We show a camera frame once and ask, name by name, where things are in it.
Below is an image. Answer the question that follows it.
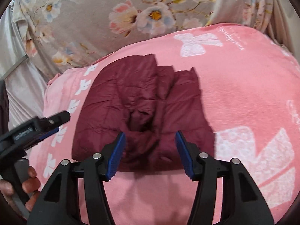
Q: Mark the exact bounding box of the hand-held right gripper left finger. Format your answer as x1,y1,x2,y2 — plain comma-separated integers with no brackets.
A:
27,131,127,225

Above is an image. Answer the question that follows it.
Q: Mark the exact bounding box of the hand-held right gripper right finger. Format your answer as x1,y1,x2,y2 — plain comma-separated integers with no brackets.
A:
175,131,275,225

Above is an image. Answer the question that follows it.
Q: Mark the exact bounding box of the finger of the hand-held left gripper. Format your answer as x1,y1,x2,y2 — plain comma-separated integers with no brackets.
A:
33,111,71,143

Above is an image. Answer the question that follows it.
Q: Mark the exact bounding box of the maroon puffer jacket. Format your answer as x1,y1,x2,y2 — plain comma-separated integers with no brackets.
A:
71,54,217,173

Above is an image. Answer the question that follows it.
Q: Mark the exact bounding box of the person's left hand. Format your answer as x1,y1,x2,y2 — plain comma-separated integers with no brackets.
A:
22,165,41,212

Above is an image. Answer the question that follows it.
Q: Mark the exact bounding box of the white satin cloth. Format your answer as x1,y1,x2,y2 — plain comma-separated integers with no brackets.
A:
0,7,47,132

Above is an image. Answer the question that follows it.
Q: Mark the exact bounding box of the pink printed blanket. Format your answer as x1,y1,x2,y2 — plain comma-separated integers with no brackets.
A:
28,23,300,225

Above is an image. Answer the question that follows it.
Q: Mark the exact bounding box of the grey floral quilt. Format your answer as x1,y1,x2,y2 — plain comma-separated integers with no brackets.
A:
13,0,277,80

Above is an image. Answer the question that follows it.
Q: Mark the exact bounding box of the beige striped curtain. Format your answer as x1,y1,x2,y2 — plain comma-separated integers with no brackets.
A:
262,0,298,52

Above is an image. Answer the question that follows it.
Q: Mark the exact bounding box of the curved metal rail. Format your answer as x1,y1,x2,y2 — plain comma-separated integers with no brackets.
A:
0,55,29,80

